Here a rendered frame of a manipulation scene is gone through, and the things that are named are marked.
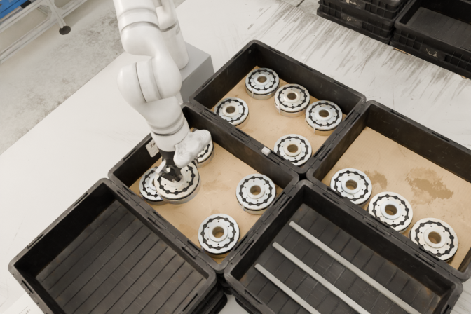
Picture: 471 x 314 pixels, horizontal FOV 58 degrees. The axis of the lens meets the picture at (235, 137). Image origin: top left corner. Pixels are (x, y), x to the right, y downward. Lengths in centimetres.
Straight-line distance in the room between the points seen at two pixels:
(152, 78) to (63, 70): 219
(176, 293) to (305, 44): 100
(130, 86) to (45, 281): 64
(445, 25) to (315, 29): 78
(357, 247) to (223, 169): 40
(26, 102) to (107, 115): 131
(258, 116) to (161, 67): 60
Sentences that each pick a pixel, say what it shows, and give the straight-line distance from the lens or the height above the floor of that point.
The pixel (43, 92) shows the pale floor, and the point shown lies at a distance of 282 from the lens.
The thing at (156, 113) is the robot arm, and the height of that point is 126.
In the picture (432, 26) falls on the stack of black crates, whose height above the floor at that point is 38.
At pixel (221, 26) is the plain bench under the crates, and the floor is 70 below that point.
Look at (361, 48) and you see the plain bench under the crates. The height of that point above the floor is 70.
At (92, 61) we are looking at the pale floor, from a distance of 285.
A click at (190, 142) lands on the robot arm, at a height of 116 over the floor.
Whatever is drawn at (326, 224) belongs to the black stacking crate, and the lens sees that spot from 110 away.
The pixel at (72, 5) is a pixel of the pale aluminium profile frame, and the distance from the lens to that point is 310.
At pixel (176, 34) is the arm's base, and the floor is 94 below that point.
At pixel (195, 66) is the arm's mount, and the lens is 147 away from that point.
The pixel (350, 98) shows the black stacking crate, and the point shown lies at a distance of 122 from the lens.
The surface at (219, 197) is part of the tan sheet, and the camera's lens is 114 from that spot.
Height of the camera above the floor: 185
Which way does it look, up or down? 56 degrees down
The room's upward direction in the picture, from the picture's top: 11 degrees counter-clockwise
